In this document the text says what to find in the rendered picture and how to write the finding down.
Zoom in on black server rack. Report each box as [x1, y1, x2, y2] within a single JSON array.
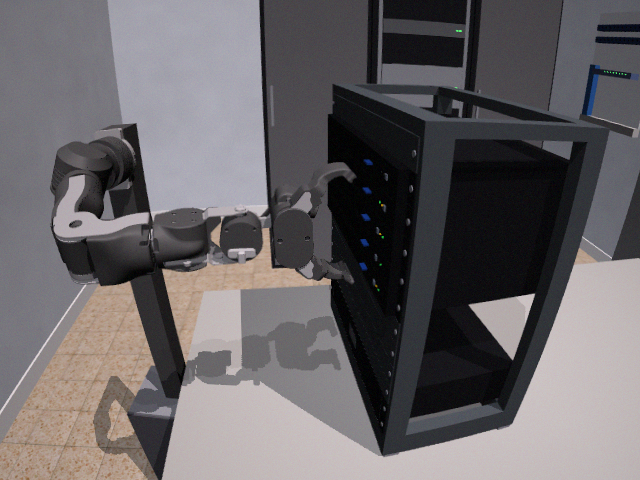
[[328, 84, 610, 457]]

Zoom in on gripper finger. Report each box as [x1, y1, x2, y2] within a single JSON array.
[[290, 162, 357, 213], [295, 254, 354, 285]]

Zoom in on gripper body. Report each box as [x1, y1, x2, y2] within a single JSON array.
[[260, 184, 319, 269]]

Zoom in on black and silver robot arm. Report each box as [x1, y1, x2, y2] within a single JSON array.
[[50, 128, 263, 286]]

